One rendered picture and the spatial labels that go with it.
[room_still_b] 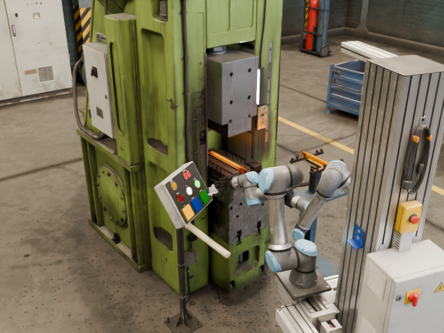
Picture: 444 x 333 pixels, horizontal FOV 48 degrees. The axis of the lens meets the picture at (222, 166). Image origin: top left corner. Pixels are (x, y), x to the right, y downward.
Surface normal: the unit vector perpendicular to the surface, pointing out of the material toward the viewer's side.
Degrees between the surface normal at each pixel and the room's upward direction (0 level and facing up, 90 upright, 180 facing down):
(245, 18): 90
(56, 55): 90
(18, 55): 89
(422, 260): 0
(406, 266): 0
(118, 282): 0
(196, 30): 90
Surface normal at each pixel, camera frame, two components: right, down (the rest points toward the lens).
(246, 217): 0.62, 0.35
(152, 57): -0.78, 0.26
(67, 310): 0.00, -0.90
